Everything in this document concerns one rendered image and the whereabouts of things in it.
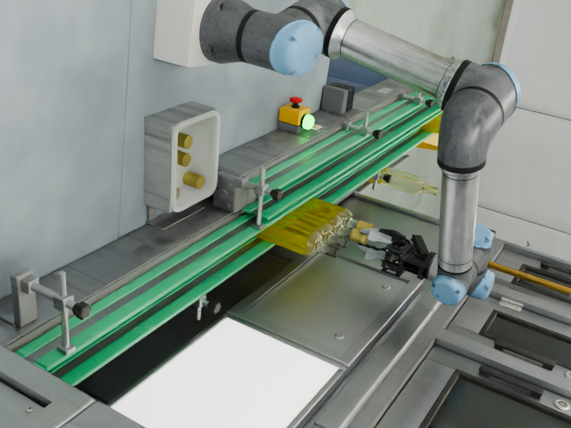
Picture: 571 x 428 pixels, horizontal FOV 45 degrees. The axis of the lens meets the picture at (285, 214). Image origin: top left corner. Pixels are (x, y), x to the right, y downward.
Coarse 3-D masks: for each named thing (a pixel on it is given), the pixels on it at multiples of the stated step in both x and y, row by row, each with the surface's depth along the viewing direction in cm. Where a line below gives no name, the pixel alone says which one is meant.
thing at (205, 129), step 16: (208, 112) 164; (176, 128) 155; (192, 128) 172; (208, 128) 170; (176, 144) 156; (192, 144) 173; (208, 144) 171; (176, 160) 158; (192, 160) 175; (208, 160) 173; (176, 176) 160; (208, 176) 175; (192, 192) 173; (208, 192) 174; (176, 208) 164
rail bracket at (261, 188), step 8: (264, 168) 170; (240, 176) 176; (264, 176) 171; (240, 184) 174; (248, 184) 174; (256, 184) 172; (264, 184) 172; (256, 192) 172; (264, 192) 172; (272, 192) 170; (280, 192) 170; (256, 224) 177; (264, 224) 177
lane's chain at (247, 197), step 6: (372, 114) 242; (360, 120) 234; (336, 132) 220; (324, 138) 214; (312, 144) 208; (270, 168) 190; (258, 174) 185; (246, 192) 182; (252, 192) 185; (240, 198) 181; (246, 198) 183; (252, 198) 186; (240, 204) 182; (246, 204) 184; (240, 210) 183
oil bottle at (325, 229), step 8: (288, 216) 188; (296, 216) 189; (304, 216) 189; (304, 224) 185; (312, 224) 185; (320, 224) 185; (328, 224) 186; (320, 232) 183; (328, 232) 184; (328, 240) 184
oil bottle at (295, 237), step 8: (272, 224) 184; (280, 224) 184; (288, 224) 184; (296, 224) 185; (264, 232) 185; (272, 232) 184; (280, 232) 183; (288, 232) 181; (296, 232) 181; (304, 232) 181; (312, 232) 182; (272, 240) 185; (280, 240) 184; (288, 240) 182; (296, 240) 181; (304, 240) 179; (312, 240) 179; (320, 240) 180; (288, 248) 183; (296, 248) 182; (304, 248) 180; (312, 248) 179
